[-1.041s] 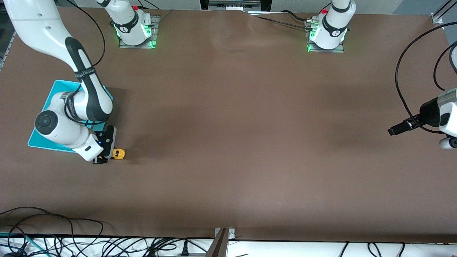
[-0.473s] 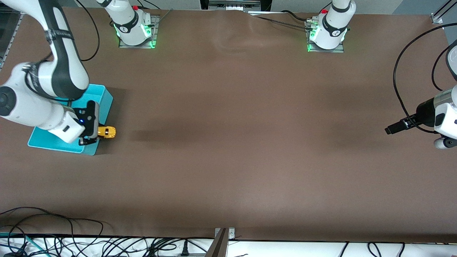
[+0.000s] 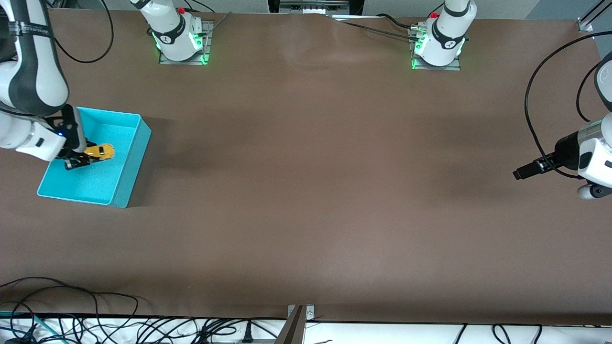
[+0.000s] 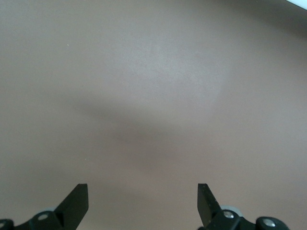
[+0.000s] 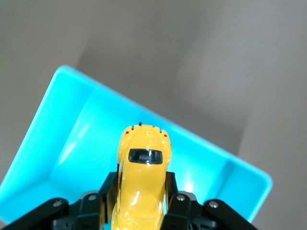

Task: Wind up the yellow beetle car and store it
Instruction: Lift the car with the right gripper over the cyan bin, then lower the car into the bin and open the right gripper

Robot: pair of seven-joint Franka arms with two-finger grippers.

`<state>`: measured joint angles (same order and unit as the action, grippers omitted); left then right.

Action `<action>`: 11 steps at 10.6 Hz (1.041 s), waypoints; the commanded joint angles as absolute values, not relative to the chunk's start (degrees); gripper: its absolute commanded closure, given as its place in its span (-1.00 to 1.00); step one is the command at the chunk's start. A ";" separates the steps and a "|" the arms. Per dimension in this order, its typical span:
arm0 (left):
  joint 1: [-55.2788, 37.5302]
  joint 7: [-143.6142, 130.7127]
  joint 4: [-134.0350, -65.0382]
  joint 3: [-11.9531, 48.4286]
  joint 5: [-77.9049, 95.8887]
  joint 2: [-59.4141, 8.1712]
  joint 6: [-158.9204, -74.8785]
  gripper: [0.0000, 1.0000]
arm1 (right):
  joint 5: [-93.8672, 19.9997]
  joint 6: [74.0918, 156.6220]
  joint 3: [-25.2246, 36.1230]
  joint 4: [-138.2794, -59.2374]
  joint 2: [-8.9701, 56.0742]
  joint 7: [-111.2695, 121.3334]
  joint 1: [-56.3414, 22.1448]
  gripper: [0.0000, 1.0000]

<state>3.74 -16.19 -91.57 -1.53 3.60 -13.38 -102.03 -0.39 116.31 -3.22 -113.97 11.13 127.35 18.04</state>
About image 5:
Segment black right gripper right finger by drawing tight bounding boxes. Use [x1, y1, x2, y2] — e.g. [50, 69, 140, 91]
[162, 171, 255, 230]

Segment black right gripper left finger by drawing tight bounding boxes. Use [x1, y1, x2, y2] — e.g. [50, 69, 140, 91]
[0, 171, 120, 230]

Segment yellow beetle toy car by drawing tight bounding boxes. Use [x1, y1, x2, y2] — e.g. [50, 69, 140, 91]
[110, 121, 173, 230]

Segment turquoise plastic bin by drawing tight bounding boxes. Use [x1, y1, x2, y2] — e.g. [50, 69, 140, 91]
[0, 65, 274, 230]

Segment brown table cover mat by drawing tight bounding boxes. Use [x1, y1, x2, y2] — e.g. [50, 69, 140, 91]
[0, 0, 307, 230]

